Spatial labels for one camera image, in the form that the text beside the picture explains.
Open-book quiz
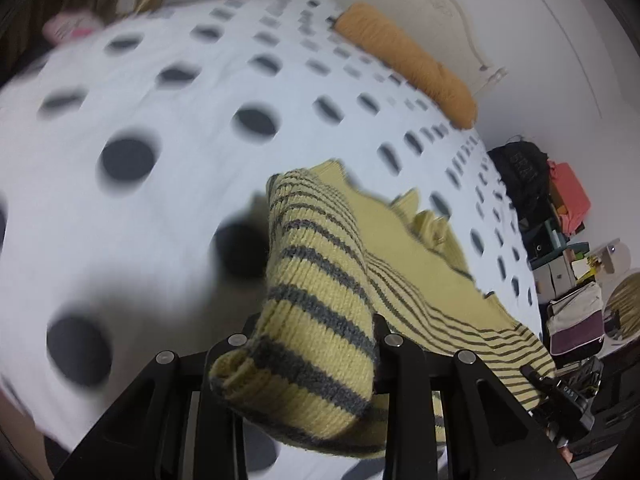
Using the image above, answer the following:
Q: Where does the white purple storage bag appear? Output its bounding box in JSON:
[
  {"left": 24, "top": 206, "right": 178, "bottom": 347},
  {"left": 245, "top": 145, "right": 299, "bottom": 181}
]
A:
[{"left": 547, "top": 282, "right": 604, "bottom": 368}]

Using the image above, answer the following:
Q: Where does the white ornate headboard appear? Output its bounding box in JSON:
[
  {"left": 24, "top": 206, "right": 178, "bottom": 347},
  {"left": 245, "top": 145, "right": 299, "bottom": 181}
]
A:
[{"left": 335, "top": 0, "right": 508, "bottom": 99}]

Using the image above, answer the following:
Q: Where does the black bag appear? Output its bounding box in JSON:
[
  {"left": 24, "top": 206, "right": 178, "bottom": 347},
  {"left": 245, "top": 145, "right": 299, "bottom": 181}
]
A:
[{"left": 488, "top": 141, "right": 550, "bottom": 219}]

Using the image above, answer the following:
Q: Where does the white black-dotted bed cover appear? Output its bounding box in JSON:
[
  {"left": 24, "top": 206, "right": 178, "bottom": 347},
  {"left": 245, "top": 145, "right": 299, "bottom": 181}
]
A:
[{"left": 1, "top": 0, "right": 551, "bottom": 469}]

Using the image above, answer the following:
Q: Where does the pink plush toy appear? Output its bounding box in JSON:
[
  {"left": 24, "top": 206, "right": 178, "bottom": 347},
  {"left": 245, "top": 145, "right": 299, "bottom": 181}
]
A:
[{"left": 42, "top": 10, "right": 104, "bottom": 46}]

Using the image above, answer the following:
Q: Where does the yellow grey striped knit sweater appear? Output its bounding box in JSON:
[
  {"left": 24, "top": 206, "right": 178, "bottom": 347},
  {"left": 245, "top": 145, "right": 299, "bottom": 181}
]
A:
[{"left": 208, "top": 160, "right": 555, "bottom": 458}]

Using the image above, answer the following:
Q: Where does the orange fuzzy bolster pillow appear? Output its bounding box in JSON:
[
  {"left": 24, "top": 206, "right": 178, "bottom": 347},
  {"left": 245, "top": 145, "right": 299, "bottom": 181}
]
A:
[{"left": 333, "top": 2, "right": 477, "bottom": 130}]

